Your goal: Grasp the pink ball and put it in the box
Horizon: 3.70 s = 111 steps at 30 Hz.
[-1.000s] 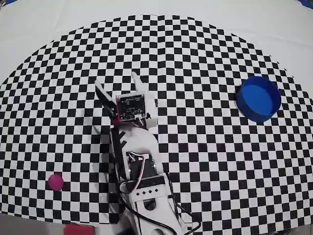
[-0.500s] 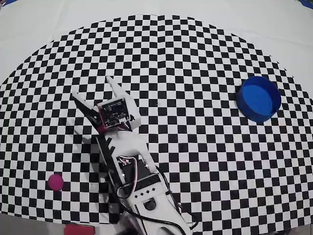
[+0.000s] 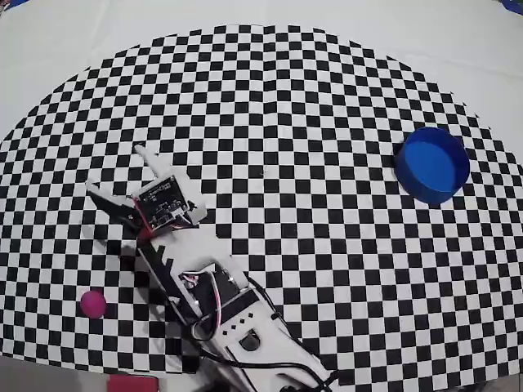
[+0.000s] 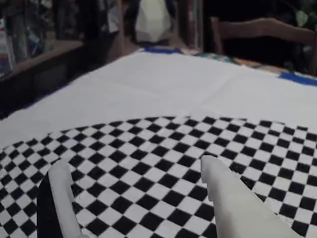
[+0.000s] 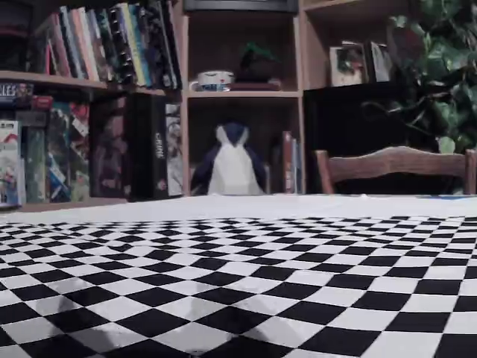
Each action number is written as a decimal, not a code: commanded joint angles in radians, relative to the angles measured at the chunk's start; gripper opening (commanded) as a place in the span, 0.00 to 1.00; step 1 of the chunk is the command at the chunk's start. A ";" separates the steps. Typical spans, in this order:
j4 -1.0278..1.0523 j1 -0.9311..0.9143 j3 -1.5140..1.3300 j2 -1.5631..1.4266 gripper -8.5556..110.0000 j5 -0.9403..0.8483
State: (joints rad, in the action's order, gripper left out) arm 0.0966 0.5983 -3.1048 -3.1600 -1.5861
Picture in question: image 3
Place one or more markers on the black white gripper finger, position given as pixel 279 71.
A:
pixel 116 204

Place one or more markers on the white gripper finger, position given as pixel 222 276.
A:
pixel 157 167

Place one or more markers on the pink faceted ball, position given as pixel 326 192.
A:
pixel 93 304

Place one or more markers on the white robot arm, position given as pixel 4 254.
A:
pixel 245 322

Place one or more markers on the blue round box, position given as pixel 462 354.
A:
pixel 432 165

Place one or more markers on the black white checkerboard mat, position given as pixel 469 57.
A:
pixel 286 122

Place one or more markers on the red flat object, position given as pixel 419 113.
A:
pixel 132 384

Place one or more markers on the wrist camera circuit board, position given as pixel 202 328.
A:
pixel 165 204

